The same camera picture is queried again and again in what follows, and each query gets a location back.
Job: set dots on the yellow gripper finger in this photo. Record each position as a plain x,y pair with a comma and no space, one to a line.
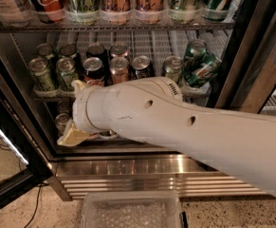
73,136
78,86

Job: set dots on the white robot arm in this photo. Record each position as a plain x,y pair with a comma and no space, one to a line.
151,110

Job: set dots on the red Coca-Cola can middle shelf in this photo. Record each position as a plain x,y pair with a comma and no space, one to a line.
93,71

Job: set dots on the rear dark cola can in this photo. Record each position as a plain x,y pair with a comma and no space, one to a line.
97,50

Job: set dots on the steel fridge bottom grille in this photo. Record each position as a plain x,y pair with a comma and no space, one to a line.
179,173

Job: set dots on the orange can middle shelf front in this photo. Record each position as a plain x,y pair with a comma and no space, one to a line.
119,69

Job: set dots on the rear orange can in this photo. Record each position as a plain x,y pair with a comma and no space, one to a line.
119,50

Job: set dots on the black can middle shelf front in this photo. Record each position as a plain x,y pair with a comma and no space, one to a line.
142,67

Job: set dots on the open fridge door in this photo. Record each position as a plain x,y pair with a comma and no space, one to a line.
21,168

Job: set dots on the top shelf green LaCroix can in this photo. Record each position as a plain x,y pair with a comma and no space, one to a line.
84,12

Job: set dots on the top shelf Coca-Cola can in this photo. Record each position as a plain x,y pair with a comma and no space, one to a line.
49,11

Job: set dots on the top shelf orange can left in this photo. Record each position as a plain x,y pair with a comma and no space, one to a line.
116,12

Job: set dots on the pale green can middle shelf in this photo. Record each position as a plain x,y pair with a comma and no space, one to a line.
172,68

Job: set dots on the top shelf orange can right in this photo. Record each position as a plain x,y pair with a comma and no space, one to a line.
149,11

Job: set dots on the top shelf white bottle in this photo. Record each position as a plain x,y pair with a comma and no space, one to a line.
15,13

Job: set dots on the tilted green 7UP can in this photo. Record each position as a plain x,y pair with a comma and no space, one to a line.
202,71

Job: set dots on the rear green 7UP can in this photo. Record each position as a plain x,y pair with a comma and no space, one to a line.
195,50

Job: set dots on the top shelf pale green can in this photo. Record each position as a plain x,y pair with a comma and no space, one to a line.
184,11

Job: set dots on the top shelf 7UP can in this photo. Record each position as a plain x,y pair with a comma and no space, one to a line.
216,10

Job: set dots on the clear plastic bin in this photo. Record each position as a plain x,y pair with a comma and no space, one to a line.
133,209

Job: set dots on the middle wire shelf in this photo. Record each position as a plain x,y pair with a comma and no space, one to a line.
196,96

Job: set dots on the wire shelf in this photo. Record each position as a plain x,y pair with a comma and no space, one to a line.
101,28
196,96

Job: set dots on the top wire shelf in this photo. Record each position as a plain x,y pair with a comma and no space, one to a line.
101,28

